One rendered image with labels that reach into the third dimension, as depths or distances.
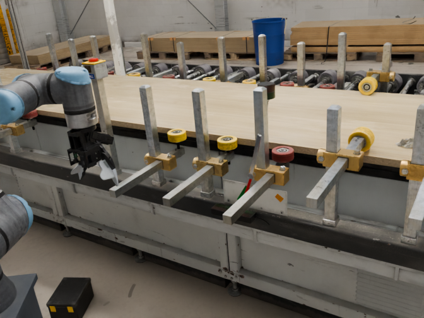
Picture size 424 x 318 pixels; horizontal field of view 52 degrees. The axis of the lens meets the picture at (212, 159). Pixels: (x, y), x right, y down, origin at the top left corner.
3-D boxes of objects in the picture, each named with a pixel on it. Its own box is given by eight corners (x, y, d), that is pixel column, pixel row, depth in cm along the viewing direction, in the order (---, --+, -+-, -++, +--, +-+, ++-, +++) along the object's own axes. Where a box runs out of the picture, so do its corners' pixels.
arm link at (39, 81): (0, 79, 119) (42, 77, 117) (24, 70, 130) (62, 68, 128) (10, 112, 123) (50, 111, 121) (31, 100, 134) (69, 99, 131)
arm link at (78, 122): (79, 105, 132) (103, 106, 128) (82, 120, 134) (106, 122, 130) (57, 113, 125) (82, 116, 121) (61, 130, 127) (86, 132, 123)
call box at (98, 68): (96, 82, 179) (93, 63, 176) (85, 81, 182) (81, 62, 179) (108, 77, 184) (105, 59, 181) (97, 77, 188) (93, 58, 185)
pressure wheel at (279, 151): (289, 183, 158) (288, 154, 153) (269, 179, 162) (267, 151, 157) (297, 174, 164) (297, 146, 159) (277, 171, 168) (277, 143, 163)
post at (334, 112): (333, 241, 150) (338, 107, 130) (323, 238, 151) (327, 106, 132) (336, 236, 152) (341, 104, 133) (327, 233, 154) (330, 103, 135)
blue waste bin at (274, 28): (281, 67, 691) (280, 19, 662) (248, 67, 716) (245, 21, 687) (292, 59, 739) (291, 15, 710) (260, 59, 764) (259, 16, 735)
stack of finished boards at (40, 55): (115, 41, 1017) (114, 34, 1011) (40, 64, 820) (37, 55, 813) (89, 42, 1049) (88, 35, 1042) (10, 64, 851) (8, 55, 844)
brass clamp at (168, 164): (169, 171, 177) (167, 160, 175) (144, 166, 184) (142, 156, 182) (178, 166, 182) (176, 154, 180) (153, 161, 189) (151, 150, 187)
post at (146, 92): (161, 195, 187) (145, 86, 168) (154, 194, 189) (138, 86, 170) (166, 192, 190) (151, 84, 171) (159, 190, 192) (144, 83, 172)
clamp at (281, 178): (283, 186, 151) (283, 173, 149) (249, 179, 158) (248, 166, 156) (289, 179, 155) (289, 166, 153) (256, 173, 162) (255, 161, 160)
